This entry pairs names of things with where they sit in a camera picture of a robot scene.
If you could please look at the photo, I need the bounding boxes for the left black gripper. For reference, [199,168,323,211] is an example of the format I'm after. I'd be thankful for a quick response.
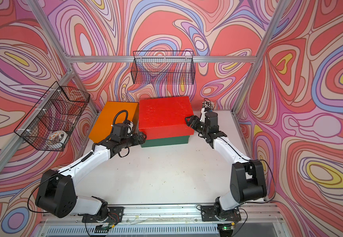
[119,131,147,150]

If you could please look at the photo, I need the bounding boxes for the red shoebox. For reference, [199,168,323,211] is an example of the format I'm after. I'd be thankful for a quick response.
[138,96,194,140]

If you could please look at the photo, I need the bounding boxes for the orange shoebox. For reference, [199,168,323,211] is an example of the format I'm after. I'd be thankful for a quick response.
[89,102,139,143]

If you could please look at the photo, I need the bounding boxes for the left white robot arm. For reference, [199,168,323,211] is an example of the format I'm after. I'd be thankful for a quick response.
[35,123,147,222]

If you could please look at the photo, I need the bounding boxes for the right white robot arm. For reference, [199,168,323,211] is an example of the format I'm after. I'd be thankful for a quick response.
[185,111,267,215]

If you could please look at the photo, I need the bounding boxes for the green shoebox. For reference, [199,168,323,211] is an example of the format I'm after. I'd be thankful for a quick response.
[141,135,190,148]

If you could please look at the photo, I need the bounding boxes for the clear cup of pencils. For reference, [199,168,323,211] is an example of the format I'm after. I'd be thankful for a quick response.
[202,99,215,111]

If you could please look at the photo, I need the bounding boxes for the patterned bowl in basket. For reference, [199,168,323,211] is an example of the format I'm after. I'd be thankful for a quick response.
[46,130,68,149]

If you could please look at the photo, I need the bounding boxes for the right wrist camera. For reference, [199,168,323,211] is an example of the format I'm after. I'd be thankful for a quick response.
[200,107,212,122]

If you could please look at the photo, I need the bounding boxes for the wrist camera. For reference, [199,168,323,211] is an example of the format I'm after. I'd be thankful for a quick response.
[123,119,135,134]
[200,107,212,122]

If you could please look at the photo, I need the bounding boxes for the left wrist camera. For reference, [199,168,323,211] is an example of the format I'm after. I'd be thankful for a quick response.
[123,119,135,134]

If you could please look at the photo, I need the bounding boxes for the black wire basket back wall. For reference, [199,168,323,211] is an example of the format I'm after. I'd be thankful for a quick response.
[131,50,196,86]

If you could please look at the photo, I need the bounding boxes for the black wire basket wall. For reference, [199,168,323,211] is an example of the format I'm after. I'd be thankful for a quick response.
[14,82,90,152]
[131,50,196,86]

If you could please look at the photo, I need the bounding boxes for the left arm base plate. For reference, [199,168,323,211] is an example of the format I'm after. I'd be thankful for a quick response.
[82,206,125,226]

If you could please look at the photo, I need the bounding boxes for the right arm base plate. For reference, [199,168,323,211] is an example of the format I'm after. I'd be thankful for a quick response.
[196,204,242,223]

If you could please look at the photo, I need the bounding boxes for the black wire basket left wall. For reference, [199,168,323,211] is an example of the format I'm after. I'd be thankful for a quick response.
[14,82,90,152]

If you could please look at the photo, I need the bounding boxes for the aluminium front rail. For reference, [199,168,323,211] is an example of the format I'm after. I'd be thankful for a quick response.
[33,203,291,237]

